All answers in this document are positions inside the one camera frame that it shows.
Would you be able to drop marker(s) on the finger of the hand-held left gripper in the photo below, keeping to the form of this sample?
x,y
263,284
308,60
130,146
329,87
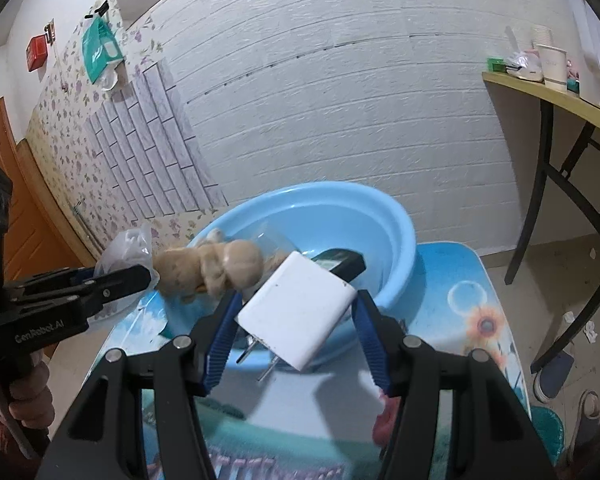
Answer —
x,y
45,281
115,290

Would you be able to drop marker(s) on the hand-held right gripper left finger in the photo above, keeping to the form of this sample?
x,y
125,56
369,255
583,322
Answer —
x,y
222,345

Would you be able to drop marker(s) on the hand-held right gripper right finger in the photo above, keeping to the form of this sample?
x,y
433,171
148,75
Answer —
x,y
370,345

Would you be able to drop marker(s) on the clear bag of cotton swabs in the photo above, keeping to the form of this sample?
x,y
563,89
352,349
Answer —
x,y
127,247

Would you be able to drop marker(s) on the white power adapter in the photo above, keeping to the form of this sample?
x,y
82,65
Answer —
x,y
295,305

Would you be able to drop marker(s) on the brown bear plush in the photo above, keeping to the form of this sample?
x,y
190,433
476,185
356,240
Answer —
x,y
235,260

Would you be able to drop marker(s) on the blue plastic basin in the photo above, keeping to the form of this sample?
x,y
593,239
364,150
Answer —
x,y
330,210

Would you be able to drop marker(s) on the person's left hand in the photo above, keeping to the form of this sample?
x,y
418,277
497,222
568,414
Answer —
x,y
30,395

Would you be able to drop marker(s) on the wooden door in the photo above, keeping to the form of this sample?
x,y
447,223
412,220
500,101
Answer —
x,y
25,210

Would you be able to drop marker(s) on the blue grey shoe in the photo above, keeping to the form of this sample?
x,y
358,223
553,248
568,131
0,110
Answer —
x,y
555,375

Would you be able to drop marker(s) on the teal plastic stool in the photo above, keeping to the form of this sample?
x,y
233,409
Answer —
x,y
547,432

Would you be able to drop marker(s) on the white paper scrap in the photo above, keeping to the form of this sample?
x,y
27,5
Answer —
x,y
568,317
588,332

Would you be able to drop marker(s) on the teal hanging plastic bag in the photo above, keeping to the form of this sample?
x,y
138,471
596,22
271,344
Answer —
x,y
97,50

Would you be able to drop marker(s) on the yellow side table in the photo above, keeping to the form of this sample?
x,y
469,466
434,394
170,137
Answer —
x,y
530,88

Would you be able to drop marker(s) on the small green box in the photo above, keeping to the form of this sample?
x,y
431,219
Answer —
x,y
495,64

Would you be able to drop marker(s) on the clear plastic wrapper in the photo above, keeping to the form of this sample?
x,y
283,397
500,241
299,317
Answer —
x,y
522,66

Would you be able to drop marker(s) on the white paper cup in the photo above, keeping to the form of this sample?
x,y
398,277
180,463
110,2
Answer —
x,y
552,67

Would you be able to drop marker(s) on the white cup stack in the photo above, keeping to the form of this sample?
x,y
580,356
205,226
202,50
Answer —
x,y
542,35

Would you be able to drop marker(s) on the red wall alarm box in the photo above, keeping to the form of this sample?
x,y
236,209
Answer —
x,y
36,52

